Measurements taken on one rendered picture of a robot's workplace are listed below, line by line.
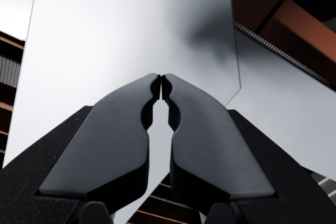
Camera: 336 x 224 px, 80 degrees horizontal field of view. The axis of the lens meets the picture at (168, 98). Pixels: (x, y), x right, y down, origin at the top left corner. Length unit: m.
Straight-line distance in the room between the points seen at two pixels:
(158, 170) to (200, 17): 0.18
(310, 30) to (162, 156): 0.20
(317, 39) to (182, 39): 0.15
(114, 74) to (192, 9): 0.08
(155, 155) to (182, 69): 0.11
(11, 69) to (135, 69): 0.51
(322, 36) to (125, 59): 0.20
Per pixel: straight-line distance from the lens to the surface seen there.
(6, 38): 0.40
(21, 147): 0.28
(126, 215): 0.35
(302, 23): 0.25
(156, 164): 0.25
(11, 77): 0.67
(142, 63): 0.18
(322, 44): 0.27
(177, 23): 0.17
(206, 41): 0.17
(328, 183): 0.43
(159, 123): 0.21
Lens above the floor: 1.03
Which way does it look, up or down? 58 degrees down
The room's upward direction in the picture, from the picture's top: 178 degrees clockwise
